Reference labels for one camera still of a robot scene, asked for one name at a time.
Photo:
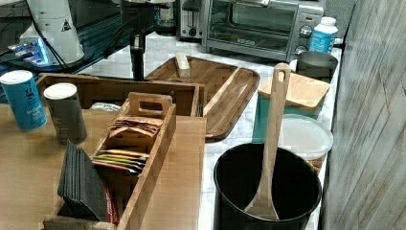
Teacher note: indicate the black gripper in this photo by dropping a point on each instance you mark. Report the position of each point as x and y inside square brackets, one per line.
[138, 16]

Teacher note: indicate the wooden drawer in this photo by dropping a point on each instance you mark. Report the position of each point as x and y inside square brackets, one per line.
[121, 89]

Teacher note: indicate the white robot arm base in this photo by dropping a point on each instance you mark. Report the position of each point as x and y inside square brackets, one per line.
[53, 35]

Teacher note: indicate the silver toaster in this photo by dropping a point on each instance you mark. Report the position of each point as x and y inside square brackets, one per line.
[188, 19]

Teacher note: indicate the small wooden block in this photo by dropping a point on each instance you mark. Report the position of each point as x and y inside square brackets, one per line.
[183, 67]

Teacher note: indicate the dark wooden serving tray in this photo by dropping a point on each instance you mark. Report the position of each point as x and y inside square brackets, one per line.
[224, 91]

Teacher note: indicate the grey cylindrical canister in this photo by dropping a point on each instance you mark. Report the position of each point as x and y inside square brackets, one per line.
[65, 109]

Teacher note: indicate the silver toaster oven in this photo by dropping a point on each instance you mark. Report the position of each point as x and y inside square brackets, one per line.
[276, 29]

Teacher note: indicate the blue salt canister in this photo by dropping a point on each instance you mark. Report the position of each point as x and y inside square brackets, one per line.
[24, 99]

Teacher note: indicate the wooden tea bag organizer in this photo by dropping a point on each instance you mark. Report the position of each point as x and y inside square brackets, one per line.
[128, 158]

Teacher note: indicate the black sachet stack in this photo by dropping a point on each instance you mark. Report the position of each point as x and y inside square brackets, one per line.
[80, 185]

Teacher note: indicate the teal container with wooden lid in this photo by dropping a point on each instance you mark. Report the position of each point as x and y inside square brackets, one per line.
[305, 97]

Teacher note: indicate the dark grey metal cup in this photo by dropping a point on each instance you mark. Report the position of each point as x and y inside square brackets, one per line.
[316, 65]

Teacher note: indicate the blue white plastic bottle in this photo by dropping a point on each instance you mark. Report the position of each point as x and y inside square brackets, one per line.
[323, 36]

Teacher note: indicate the clear container with white lid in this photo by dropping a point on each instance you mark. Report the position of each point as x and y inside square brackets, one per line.
[304, 136]

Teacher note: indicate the wooden spatula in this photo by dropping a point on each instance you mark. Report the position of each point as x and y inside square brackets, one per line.
[262, 205]

